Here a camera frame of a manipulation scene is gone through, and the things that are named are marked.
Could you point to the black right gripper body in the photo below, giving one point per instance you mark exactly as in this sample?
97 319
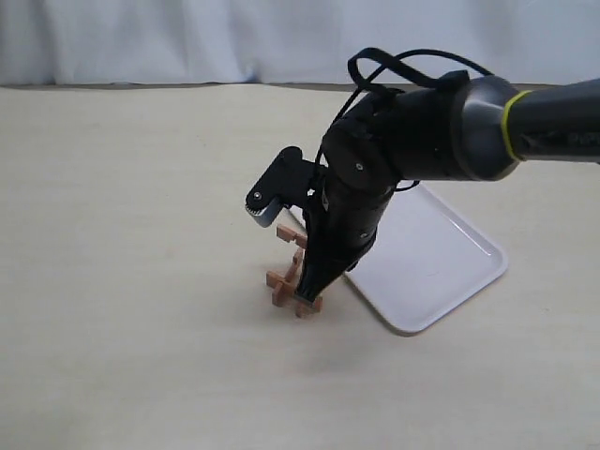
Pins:
343 223

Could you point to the notched wooden block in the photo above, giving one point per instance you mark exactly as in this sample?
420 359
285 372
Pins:
283 286

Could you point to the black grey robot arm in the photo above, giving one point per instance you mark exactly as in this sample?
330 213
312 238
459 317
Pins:
478 131

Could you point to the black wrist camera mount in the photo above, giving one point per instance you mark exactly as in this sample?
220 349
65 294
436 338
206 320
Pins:
286 182

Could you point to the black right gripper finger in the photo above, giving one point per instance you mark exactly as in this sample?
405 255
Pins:
325 269
313 247

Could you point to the white plastic tray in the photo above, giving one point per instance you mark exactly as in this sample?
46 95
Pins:
427 262

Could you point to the white backdrop curtain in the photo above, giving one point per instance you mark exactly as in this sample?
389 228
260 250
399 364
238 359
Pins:
179 42

